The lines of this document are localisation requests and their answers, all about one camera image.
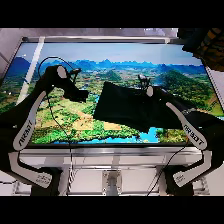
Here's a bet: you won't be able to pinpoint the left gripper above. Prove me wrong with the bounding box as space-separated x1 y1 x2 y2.
61 79 90 103

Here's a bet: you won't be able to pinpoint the black jeans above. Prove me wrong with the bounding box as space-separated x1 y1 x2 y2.
93 80 188 134

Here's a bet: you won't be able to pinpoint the black garment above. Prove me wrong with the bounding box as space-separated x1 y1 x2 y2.
177 27 210 54

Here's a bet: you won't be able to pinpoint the orange checked garment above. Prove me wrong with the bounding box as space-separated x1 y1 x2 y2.
193 27 224 73

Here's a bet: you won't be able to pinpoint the black cable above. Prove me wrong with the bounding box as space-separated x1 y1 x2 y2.
146 138 192 197
36 55 78 197

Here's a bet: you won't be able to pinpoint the silver frame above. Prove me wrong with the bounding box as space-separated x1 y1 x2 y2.
0 35 224 197

